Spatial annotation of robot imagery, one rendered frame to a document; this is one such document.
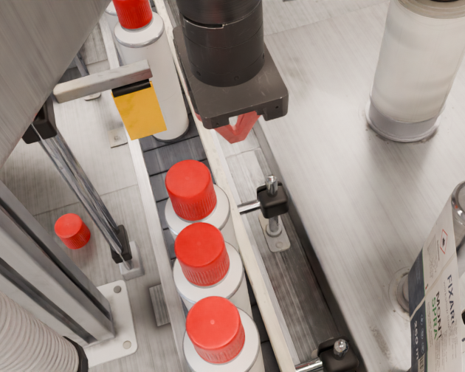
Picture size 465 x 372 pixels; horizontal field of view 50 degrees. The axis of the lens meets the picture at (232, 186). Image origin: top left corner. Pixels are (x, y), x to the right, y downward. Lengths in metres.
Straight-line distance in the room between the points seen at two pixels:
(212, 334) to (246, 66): 0.18
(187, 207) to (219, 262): 0.05
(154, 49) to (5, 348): 0.36
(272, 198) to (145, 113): 0.20
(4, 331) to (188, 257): 0.13
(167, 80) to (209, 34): 0.23
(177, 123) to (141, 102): 0.24
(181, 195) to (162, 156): 0.28
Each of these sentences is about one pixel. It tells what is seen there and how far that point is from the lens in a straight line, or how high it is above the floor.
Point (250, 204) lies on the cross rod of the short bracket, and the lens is 0.54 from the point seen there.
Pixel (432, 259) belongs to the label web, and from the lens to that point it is 0.42.
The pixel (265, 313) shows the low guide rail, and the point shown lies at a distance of 0.48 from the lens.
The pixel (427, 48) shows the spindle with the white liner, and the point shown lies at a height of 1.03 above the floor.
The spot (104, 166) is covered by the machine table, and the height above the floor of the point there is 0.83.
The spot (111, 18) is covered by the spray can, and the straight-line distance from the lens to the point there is 0.58.
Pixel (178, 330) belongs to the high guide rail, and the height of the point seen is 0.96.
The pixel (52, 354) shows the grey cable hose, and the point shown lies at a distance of 0.28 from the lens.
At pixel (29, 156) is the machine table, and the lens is 0.76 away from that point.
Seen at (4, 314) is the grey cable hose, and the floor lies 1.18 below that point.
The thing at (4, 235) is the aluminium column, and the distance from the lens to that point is 0.37.
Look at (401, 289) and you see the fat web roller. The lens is 0.54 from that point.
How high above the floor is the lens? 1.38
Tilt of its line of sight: 58 degrees down
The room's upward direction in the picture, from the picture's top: 10 degrees counter-clockwise
